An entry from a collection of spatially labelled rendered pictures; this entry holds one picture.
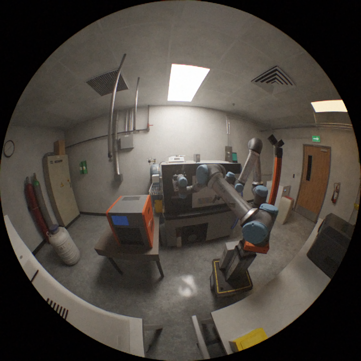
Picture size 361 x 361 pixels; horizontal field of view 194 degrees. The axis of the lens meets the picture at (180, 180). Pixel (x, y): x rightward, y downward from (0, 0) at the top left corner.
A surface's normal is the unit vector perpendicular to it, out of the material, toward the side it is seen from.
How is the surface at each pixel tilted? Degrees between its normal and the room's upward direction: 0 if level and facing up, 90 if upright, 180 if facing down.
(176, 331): 0
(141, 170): 90
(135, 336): 0
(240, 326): 0
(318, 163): 90
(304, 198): 90
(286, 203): 84
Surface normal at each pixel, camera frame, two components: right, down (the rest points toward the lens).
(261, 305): -0.03, -0.97
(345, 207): -0.99, 0.06
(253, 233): -0.81, 0.22
